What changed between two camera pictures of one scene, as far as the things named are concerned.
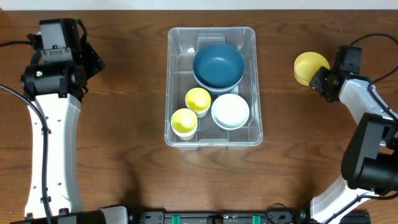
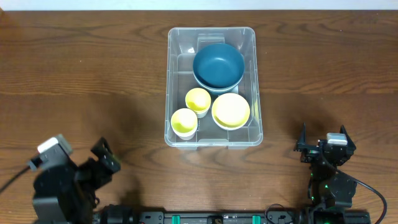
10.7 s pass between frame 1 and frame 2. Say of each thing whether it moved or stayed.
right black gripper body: moved
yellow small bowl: moved
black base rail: stayed
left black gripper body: moved
